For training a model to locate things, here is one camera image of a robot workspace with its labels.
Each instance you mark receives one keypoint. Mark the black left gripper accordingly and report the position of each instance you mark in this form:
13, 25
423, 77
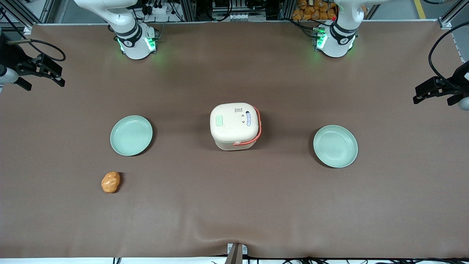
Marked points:
458, 78

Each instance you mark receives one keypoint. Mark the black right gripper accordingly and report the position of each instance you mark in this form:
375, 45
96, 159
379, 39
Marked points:
10, 55

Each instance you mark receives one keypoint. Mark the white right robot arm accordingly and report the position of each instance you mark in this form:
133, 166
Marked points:
133, 40

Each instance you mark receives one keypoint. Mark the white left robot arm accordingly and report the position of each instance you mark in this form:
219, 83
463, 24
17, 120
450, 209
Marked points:
337, 40

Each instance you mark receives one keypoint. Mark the pale green round plate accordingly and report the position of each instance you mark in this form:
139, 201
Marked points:
131, 135
335, 146

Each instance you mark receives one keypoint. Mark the orange bumpy bread roll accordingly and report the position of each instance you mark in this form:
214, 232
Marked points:
110, 182

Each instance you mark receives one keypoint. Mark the white power strip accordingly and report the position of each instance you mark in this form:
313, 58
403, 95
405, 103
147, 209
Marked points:
157, 8

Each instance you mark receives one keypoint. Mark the bag of orange bread rolls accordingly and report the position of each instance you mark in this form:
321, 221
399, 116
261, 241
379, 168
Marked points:
313, 11

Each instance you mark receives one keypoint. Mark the brown table mat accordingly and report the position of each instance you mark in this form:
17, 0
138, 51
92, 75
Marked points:
234, 205

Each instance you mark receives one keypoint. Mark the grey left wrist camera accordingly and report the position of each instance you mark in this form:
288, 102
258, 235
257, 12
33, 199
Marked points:
464, 104

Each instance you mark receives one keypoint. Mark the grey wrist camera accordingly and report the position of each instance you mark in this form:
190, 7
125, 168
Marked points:
464, 104
8, 76

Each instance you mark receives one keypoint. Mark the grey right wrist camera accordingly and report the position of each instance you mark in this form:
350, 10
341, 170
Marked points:
8, 76

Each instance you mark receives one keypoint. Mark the aluminium frame post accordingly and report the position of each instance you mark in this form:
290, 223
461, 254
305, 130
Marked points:
449, 16
25, 13

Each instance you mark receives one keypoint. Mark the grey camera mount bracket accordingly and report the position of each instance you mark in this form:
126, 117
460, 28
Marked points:
236, 253

